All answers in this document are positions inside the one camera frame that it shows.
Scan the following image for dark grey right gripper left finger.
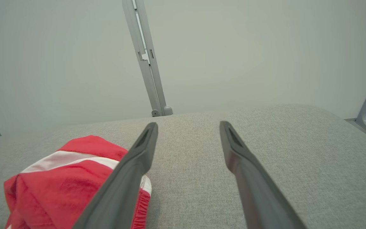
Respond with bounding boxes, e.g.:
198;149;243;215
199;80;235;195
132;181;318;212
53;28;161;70
72;122;159;229

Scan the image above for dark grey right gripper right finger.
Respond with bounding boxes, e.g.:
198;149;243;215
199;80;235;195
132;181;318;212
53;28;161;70
219;121;307;229

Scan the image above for red shorts with white stripes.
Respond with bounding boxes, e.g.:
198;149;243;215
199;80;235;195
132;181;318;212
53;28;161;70
4;135;152;229

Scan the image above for grey metal frame post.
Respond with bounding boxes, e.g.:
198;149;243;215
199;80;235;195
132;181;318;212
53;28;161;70
122;0;173;117

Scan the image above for grey metal stand frame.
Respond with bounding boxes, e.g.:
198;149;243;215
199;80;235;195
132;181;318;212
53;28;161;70
344;65;366;147

